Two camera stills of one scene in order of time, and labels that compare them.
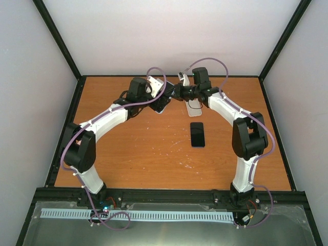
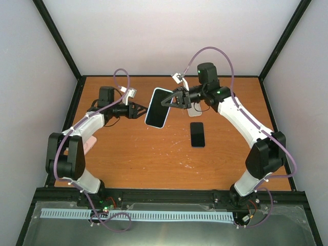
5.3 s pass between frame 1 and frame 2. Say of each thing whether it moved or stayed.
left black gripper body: moved
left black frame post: stayed
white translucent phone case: stayed
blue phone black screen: stayed
